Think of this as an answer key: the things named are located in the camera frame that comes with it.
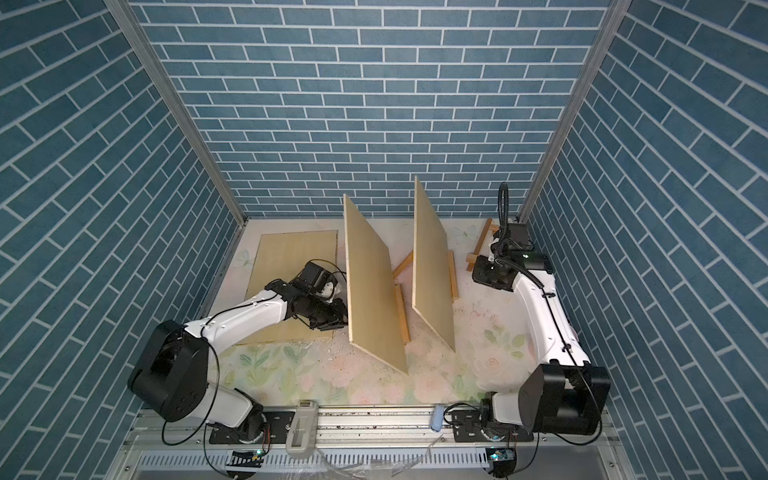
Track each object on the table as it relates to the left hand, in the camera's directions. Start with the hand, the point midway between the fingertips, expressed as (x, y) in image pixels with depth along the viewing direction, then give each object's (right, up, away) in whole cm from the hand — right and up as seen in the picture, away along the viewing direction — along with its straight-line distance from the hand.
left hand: (356, 324), depth 84 cm
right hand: (+35, +14, -1) cm, 38 cm away
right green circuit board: (+37, -29, -11) cm, 49 cm away
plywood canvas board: (-32, +18, +28) cm, 46 cm away
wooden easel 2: (+12, +6, +9) cm, 16 cm away
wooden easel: (+39, +18, +25) cm, 49 cm away
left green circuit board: (-26, -30, -11) cm, 41 cm away
